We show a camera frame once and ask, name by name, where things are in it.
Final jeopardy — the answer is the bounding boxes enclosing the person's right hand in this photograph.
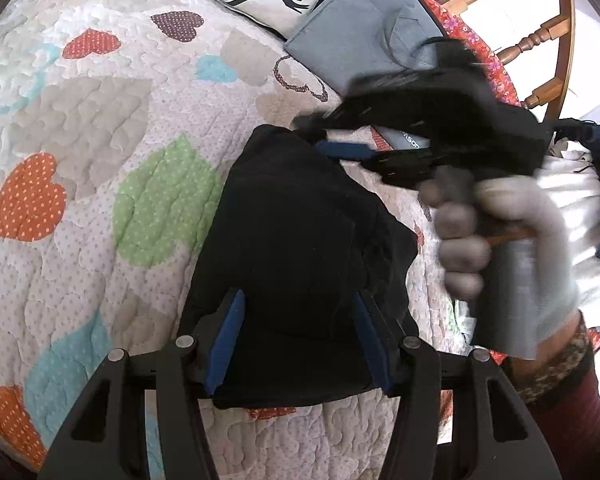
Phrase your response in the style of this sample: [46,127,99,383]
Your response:
[419,167,581,356]

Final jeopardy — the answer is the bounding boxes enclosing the black pants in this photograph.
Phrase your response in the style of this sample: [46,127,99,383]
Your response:
[178,124,421,409]

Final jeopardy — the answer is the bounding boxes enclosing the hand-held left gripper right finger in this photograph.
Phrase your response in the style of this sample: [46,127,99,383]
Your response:
[351,291,563,480]

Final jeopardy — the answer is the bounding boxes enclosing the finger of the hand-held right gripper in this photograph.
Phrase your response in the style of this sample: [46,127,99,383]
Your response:
[292,92,433,133]
[314,139,433,188]

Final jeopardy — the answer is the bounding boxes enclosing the person's right forearm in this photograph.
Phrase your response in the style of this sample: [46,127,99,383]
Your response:
[502,310,600,461]

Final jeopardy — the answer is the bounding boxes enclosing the red floral pillow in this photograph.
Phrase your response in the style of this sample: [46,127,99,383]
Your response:
[419,0,524,107]

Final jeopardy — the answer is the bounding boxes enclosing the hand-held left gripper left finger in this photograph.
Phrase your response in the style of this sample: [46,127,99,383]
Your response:
[37,289,247,480]

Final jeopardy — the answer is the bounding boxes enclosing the white fleece blanket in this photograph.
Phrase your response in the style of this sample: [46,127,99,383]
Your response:
[539,139,600,333]

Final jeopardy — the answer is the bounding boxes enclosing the heart-pattern quilt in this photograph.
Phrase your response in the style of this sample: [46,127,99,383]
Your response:
[0,0,473,480]

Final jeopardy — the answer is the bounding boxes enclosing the grey laptop bag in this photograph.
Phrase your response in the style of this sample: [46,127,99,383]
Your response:
[284,0,451,153]

